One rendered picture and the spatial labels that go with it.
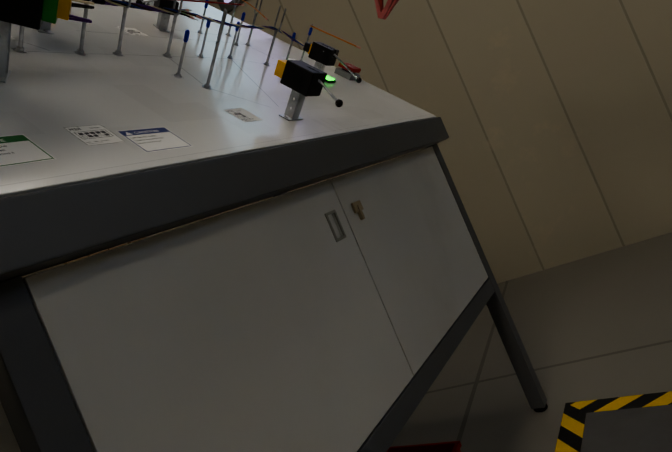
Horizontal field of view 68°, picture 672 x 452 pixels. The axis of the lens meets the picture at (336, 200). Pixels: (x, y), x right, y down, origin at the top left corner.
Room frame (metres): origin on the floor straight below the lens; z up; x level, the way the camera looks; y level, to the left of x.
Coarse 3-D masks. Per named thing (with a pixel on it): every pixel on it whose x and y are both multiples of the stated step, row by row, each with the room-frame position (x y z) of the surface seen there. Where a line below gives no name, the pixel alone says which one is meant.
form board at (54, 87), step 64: (128, 0) 1.33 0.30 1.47; (64, 64) 0.76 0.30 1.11; (128, 64) 0.87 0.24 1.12; (192, 64) 1.00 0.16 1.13; (256, 64) 1.19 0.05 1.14; (0, 128) 0.53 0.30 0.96; (128, 128) 0.64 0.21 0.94; (192, 128) 0.72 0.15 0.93; (256, 128) 0.81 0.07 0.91; (320, 128) 0.93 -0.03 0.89; (0, 192) 0.44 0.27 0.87
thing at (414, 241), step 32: (416, 160) 1.26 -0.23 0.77; (352, 192) 0.97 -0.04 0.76; (384, 192) 1.07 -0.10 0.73; (416, 192) 1.20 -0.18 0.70; (448, 192) 1.36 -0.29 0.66; (352, 224) 0.93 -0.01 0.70; (384, 224) 1.02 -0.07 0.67; (416, 224) 1.14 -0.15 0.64; (448, 224) 1.28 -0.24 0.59; (384, 256) 0.98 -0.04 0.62; (416, 256) 1.09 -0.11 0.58; (448, 256) 1.22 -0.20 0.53; (384, 288) 0.94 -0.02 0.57; (416, 288) 1.04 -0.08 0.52; (448, 288) 1.16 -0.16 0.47; (416, 320) 0.99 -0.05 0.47; (448, 320) 1.10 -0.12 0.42; (416, 352) 0.95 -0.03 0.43
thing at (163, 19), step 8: (136, 0) 1.11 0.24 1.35; (144, 0) 1.12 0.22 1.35; (152, 0) 1.13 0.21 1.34; (160, 0) 1.12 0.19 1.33; (168, 0) 1.13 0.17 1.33; (176, 8) 1.15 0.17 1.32; (160, 16) 1.15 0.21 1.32; (168, 16) 1.16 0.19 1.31; (160, 24) 1.16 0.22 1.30; (168, 32) 1.17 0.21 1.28
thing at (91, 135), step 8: (64, 128) 0.58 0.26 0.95; (72, 128) 0.59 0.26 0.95; (80, 128) 0.60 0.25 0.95; (88, 128) 0.60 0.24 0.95; (96, 128) 0.61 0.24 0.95; (104, 128) 0.62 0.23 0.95; (80, 136) 0.58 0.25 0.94; (88, 136) 0.59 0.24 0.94; (96, 136) 0.59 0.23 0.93; (104, 136) 0.60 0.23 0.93; (112, 136) 0.61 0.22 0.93; (88, 144) 0.57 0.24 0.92; (96, 144) 0.58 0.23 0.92
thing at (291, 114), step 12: (288, 60) 0.87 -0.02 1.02; (288, 72) 0.88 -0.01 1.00; (300, 72) 0.87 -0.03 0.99; (312, 72) 0.85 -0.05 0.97; (324, 72) 0.89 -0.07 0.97; (288, 84) 0.88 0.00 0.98; (300, 84) 0.87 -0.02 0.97; (312, 84) 0.87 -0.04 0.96; (324, 84) 0.87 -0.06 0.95; (300, 96) 0.89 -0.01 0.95; (288, 108) 0.91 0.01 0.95; (300, 108) 0.92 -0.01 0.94; (288, 120) 0.90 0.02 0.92
